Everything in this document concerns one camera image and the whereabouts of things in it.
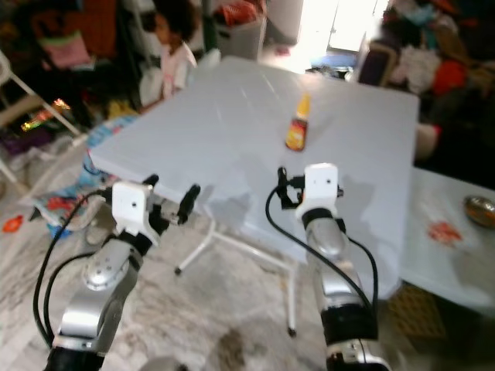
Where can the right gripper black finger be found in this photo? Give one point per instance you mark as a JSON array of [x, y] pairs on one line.
[[281, 184]]

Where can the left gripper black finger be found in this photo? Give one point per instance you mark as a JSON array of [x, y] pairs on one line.
[[150, 182], [189, 205]]

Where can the yellow-capped orange sauce bottle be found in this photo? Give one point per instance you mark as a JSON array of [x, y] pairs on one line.
[[296, 133]]

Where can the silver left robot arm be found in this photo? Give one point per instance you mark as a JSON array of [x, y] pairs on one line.
[[97, 270]]

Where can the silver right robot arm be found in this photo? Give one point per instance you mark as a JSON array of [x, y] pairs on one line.
[[325, 247]]

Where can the large white folding table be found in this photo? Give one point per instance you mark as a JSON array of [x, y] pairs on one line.
[[240, 116]]

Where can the colourful printed floor mat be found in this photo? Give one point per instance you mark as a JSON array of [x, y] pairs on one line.
[[62, 202]]

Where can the child in pink shirt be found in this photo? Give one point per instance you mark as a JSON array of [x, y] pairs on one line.
[[178, 69]]

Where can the small red floor item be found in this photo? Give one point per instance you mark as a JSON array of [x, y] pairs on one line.
[[12, 224]]

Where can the grey storage bin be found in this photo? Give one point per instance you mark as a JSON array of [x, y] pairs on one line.
[[240, 40]]

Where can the white folding chair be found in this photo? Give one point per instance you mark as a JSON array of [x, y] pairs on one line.
[[15, 108]]

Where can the pink bag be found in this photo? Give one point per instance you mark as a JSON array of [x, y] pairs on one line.
[[68, 50]]

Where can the small white side table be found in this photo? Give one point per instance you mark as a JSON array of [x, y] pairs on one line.
[[448, 263]]

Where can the white plastic bag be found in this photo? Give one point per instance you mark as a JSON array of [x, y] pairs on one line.
[[416, 69]]

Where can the red bag in bin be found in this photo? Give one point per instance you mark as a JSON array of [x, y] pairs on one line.
[[238, 13]]

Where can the metal bowl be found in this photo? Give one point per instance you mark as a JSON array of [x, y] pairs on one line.
[[479, 209]]

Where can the red cloth bundle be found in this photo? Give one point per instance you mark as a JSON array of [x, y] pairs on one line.
[[450, 77]]

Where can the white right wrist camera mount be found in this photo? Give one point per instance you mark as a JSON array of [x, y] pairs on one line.
[[321, 185]]

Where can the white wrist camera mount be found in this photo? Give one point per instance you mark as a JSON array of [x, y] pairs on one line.
[[321, 185], [131, 205]]

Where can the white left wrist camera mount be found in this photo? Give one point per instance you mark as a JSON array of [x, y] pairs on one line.
[[131, 205]]

